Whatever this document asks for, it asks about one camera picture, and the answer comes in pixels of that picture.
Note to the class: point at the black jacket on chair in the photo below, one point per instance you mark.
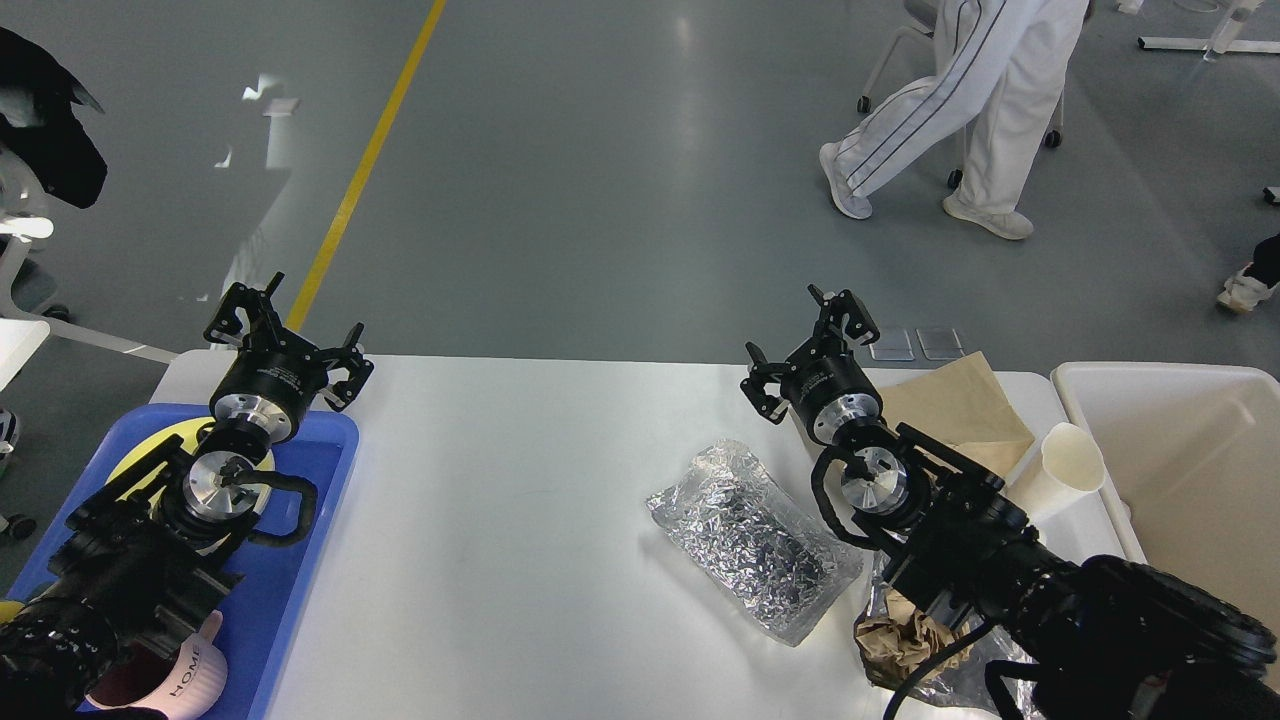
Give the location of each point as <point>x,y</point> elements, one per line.
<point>40,126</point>

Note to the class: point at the white office chair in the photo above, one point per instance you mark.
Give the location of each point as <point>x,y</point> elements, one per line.
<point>919,28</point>

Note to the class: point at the crumpled brown paper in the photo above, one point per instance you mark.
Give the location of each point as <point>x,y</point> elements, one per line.
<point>894,638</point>

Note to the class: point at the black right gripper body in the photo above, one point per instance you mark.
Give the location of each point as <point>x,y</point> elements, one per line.
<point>831,395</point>

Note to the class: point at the crumpled foil wrapper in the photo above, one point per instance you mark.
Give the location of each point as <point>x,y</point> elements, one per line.
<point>959,682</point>

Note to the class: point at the blue mug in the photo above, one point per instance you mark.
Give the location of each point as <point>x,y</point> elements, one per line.
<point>9,610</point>

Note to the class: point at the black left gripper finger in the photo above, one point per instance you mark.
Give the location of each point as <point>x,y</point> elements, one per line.
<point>349,357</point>
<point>246,319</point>

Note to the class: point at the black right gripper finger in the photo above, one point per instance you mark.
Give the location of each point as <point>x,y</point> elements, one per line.
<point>763,373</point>
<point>843,322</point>

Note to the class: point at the silver foil bag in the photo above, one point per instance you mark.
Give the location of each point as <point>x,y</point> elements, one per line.
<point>783,567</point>

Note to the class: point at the person in dark trousers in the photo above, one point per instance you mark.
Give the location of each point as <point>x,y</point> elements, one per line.
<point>1256,282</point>

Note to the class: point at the blue plastic tray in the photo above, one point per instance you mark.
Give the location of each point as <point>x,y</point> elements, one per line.
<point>262,612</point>

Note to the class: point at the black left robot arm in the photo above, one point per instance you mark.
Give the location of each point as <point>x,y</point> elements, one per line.
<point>144,565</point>

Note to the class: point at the floor socket plate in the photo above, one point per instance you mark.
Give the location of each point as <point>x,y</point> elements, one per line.
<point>940,343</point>
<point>894,345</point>

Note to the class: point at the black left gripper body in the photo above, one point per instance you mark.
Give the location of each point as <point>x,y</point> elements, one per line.
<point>272,389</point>

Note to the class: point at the pink mug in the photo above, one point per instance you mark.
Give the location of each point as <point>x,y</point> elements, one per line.
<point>184,685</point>

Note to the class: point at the person in white trousers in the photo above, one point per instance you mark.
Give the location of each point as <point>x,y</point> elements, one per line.
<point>1000,71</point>

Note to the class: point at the white side table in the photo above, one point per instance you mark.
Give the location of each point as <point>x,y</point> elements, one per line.
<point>20,339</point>

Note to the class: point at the white plastic bin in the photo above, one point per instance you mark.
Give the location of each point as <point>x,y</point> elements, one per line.
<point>1192,453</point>

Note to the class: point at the white paper cup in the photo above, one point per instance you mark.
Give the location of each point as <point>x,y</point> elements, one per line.
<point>1066,466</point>

